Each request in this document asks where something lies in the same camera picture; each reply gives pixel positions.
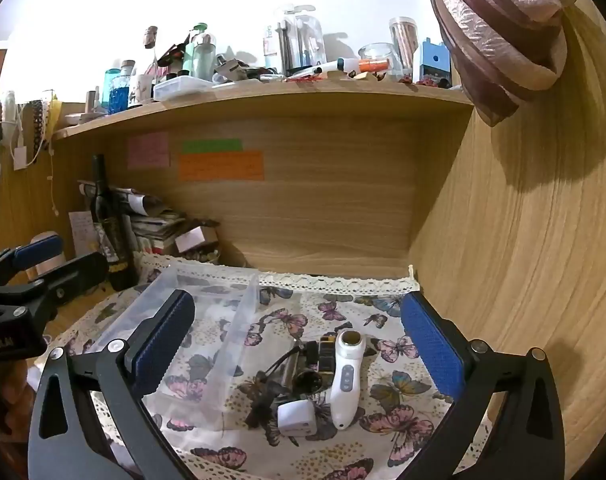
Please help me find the pink fabric bag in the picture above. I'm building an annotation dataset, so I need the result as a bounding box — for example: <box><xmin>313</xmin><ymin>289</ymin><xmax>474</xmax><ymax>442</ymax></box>
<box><xmin>431</xmin><ymin>0</ymin><xmax>576</xmax><ymax>126</ymax></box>

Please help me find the blue liquid bottle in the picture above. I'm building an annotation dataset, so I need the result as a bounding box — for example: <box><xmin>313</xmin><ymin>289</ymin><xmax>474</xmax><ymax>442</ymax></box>
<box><xmin>102</xmin><ymin>60</ymin><xmax>135</xmax><ymax>115</ymax></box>

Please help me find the tall patterned clear canister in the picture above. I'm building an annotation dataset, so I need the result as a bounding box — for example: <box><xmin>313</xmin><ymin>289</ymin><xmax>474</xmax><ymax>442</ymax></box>
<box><xmin>390</xmin><ymin>16</ymin><xmax>418</xmax><ymax>82</ymax></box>

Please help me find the white charger plug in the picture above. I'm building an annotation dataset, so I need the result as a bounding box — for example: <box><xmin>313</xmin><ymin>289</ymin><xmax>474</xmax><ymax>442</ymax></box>
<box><xmin>277</xmin><ymin>399</ymin><xmax>317</xmax><ymax>438</ymax></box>

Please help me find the clear plastic storage box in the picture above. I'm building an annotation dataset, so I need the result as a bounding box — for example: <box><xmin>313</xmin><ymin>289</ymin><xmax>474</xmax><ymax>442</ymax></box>
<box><xmin>90</xmin><ymin>266</ymin><xmax>260</xmax><ymax>431</ymax></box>

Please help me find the white handheld beauty device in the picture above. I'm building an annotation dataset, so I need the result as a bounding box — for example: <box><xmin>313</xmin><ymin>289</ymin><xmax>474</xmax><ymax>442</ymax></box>
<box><xmin>329</xmin><ymin>330</ymin><xmax>366</xmax><ymax>430</ymax></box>

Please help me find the pale green spray bottle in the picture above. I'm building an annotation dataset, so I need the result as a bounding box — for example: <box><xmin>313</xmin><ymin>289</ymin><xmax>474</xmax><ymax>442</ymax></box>
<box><xmin>182</xmin><ymin>23</ymin><xmax>216</xmax><ymax>81</ymax></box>

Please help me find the clear shallow tray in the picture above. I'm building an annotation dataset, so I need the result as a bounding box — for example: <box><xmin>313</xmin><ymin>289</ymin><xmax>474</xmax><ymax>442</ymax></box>
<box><xmin>153</xmin><ymin>75</ymin><xmax>214</xmax><ymax>102</ymax></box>

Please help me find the small white box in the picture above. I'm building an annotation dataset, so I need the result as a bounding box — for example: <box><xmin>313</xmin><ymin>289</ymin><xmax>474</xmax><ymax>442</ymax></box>
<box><xmin>175</xmin><ymin>226</ymin><xmax>218</xmax><ymax>254</ymax></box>

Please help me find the green sticky note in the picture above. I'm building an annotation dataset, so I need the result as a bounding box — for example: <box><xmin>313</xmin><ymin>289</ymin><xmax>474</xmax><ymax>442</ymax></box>
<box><xmin>180</xmin><ymin>139</ymin><xmax>243</xmax><ymax>155</ymax></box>

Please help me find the blue box on shelf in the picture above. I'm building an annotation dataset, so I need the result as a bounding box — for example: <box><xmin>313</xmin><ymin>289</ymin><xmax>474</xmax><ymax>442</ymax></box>
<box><xmin>419</xmin><ymin>38</ymin><xmax>452</xmax><ymax>88</ymax></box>

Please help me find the orange sticky note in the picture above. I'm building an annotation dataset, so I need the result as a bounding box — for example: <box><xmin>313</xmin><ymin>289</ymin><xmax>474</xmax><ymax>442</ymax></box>
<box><xmin>178</xmin><ymin>151</ymin><xmax>265</xmax><ymax>181</ymax></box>

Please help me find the white handwritten note paper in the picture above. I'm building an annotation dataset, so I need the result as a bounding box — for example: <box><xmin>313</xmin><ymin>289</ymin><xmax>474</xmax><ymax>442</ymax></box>
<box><xmin>68</xmin><ymin>210</ymin><xmax>99</xmax><ymax>257</ymax></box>

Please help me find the butterfly print lace cloth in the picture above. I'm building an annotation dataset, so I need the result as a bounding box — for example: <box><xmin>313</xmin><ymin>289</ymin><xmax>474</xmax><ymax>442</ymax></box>
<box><xmin>52</xmin><ymin>256</ymin><xmax>452</xmax><ymax>479</ymax></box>

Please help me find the dark wine bottle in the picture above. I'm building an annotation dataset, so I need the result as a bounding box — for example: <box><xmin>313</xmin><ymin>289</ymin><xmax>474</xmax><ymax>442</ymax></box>
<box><xmin>90</xmin><ymin>154</ymin><xmax>138</xmax><ymax>292</ymax></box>

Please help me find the stack of books and papers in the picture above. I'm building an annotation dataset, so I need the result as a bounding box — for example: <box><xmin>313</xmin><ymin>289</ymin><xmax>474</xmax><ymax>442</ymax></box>
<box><xmin>77</xmin><ymin>179</ymin><xmax>189</xmax><ymax>256</ymax></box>

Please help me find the clear glass jar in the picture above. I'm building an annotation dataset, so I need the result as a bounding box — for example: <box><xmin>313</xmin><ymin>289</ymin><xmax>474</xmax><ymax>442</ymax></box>
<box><xmin>277</xmin><ymin>4</ymin><xmax>327</xmax><ymax>76</ymax></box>

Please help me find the wooden shelf board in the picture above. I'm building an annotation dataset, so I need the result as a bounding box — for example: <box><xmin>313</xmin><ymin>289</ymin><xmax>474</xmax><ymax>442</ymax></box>
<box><xmin>53</xmin><ymin>79</ymin><xmax>473</xmax><ymax>140</ymax></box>

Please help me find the pink sticky note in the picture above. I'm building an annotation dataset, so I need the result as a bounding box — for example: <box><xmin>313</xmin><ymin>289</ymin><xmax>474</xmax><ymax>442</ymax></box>
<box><xmin>127</xmin><ymin>132</ymin><xmax>170</xmax><ymax>170</ymax></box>

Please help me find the silver metal tube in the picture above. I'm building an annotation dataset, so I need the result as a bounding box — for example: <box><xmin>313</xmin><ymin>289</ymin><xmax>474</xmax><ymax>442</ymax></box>
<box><xmin>263</xmin><ymin>344</ymin><xmax>306</xmax><ymax>396</ymax></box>

